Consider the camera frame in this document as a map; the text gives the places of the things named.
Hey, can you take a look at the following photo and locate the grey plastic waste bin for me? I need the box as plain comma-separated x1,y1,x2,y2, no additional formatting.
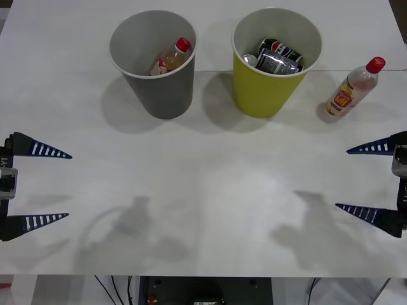
107,9,198,120

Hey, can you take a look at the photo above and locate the black can blue red print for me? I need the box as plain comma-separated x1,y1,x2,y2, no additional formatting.
259,36,306,68

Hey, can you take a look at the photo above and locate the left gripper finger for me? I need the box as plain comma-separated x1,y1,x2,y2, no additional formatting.
0,212,70,242
9,132,73,159

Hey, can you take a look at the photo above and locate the yellow-green plastic waste bin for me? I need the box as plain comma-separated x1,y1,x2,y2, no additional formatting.
231,6,323,119

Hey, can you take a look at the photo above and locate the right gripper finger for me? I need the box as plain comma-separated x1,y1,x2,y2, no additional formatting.
335,203,407,238
346,130,407,156

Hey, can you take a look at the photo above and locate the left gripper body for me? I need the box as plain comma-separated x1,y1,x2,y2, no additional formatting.
0,146,15,220

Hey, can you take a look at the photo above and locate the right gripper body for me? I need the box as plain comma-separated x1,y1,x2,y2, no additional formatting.
396,176,407,211

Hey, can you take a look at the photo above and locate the black robot torso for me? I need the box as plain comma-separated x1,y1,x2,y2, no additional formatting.
139,276,273,305

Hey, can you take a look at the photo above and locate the small bottle pale label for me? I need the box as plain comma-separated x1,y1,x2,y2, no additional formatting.
149,37,192,77

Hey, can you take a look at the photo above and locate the clear bottle orange red label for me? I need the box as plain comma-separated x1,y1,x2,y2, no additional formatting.
324,56,387,123

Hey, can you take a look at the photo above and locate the black silver can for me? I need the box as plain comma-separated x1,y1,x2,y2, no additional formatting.
256,47,305,75

